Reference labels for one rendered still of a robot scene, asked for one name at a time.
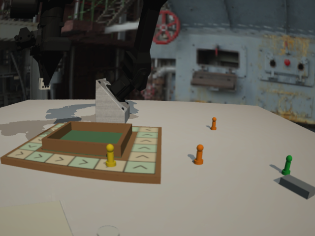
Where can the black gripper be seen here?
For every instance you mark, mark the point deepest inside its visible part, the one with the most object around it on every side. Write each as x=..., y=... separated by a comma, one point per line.
x=49, y=54

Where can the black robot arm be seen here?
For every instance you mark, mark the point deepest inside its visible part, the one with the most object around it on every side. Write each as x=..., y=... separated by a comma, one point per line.
x=137, y=62

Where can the orange game pawn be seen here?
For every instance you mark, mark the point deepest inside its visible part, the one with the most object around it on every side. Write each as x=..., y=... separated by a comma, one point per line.
x=199, y=160
x=213, y=123

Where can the yellow pawn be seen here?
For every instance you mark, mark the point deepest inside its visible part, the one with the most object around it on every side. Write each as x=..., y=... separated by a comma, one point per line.
x=110, y=156

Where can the green game pawn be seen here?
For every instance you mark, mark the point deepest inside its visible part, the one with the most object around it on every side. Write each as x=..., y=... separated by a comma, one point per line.
x=286, y=170

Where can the white die with black pips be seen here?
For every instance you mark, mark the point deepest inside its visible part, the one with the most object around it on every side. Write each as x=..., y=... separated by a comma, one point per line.
x=41, y=84

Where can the brown game board track with arrow squares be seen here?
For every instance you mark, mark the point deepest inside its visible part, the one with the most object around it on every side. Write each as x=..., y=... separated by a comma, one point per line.
x=91, y=173

